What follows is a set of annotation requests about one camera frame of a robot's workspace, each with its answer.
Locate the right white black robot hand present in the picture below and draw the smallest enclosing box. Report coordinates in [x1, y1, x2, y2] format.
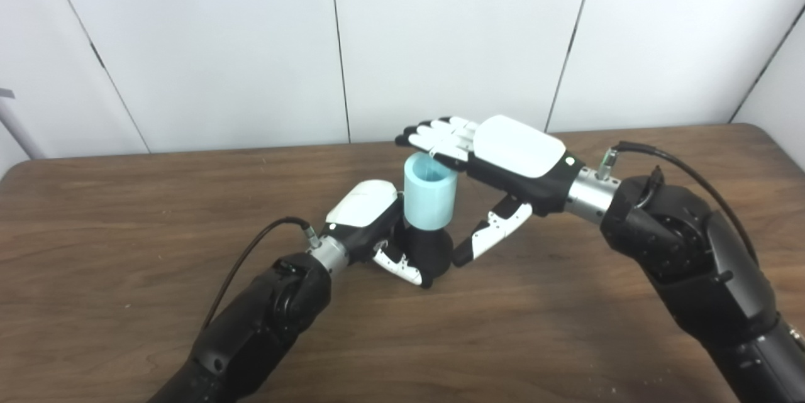
[395, 115, 586, 268]

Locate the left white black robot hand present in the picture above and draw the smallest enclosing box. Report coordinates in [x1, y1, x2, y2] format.
[324, 180, 435, 289]

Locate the white wall corner post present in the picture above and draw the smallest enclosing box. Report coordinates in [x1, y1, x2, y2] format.
[0, 98, 48, 160]

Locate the light-blue hose piece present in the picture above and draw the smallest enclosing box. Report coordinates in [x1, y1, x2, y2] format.
[403, 152, 458, 231]

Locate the black flared nozzle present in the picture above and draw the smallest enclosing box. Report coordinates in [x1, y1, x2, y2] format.
[393, 219, 454, 289]

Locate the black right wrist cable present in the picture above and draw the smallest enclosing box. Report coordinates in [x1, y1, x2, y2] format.
[597, 141, 758, 262]

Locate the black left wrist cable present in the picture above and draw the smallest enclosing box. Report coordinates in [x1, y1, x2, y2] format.
[201, 216, 323, 330]

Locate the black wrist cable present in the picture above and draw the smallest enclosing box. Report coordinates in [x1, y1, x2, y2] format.
[597, 141, 758, 262]
[201, 216, 323, 330]

